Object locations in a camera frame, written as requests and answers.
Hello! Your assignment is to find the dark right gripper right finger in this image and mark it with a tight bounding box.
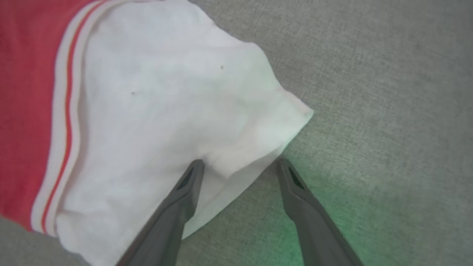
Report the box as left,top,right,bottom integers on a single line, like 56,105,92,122
277,158,364,266

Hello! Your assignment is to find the grey fabric sofa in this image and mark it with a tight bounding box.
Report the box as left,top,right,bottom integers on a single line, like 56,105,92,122
0,0,473,266

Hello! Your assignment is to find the red Bulls 23 jersey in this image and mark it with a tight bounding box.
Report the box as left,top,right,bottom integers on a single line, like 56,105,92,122
0,0,314,266

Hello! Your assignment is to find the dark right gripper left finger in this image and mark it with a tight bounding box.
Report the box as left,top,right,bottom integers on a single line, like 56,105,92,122
116,160,205,266

